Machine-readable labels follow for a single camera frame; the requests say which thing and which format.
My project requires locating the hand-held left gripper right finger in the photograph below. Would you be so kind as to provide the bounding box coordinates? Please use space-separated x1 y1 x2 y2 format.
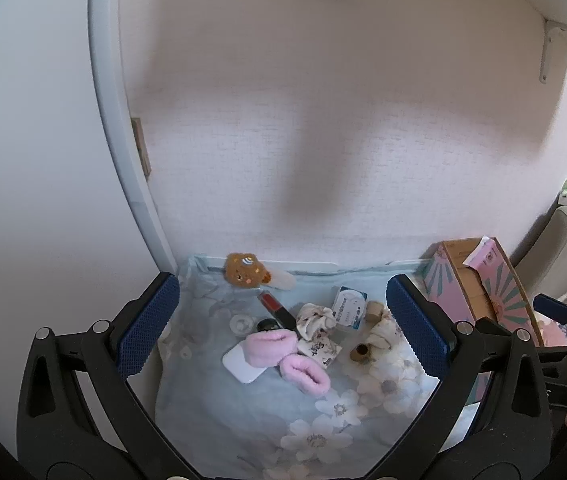
367 274 553 480

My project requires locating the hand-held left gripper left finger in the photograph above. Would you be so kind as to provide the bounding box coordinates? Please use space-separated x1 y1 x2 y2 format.
16 271 200 480

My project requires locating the pink cardboard box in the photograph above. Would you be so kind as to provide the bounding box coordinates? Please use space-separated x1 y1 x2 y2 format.
421 236 545 411

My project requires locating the white round box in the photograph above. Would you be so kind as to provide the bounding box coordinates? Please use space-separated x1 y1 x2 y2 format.
332 286 368 331

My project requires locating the clear round lid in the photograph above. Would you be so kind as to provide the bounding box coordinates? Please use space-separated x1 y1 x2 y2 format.
228 312 252 336

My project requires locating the white square pad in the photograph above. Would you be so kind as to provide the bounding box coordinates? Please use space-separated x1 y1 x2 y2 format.
222 342 264 385

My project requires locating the white printed cloth pouch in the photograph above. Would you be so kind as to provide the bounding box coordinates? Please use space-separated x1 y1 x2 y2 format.
297 337 337 370

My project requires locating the cream floral scrunchie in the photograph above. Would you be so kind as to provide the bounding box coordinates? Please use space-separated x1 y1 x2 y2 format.
296 302 337 343

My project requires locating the brown bear plush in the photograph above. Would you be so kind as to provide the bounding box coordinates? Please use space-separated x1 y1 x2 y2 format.
222 252 274 288

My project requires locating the pink fluffy sock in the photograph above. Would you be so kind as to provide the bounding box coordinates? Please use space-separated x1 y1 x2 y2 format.
244 329 298 368
278 353 331 399

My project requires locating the red lipstick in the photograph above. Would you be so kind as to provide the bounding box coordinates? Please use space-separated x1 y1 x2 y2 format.
258 290 298 332

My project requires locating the pink cloth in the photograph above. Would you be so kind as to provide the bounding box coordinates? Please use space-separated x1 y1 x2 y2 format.
535 311 567 349

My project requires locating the grey chair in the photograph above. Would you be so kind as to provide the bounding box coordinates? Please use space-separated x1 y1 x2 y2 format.
511 205 567 302

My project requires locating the blue floral blanket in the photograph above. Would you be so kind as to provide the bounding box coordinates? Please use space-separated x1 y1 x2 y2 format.
156 254 464 480

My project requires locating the brown wooden block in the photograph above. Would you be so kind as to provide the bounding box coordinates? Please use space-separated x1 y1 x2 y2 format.
131 117 151 181

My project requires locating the white door frame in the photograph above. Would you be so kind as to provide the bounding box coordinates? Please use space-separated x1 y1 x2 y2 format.
88 0 180 281

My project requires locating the white shelf bracket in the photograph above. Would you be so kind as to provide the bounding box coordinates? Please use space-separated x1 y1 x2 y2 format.
538 27 567 84

